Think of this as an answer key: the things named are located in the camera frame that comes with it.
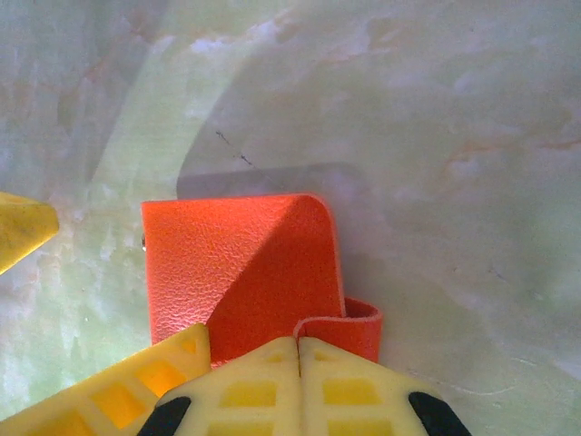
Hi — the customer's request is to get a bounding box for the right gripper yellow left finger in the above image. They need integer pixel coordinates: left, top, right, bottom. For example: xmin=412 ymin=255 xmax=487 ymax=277
xmin=139 ymin=336 xmax=300 ymax=436

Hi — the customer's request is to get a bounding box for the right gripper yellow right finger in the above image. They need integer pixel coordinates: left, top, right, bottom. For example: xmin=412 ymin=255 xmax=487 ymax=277
xmin=297 ymin=336 xmax=474 ymax=436

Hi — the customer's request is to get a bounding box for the orange card holder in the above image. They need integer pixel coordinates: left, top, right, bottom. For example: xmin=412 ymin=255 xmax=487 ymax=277
xmin=140 ymin=193 xmax=385 ymax=370

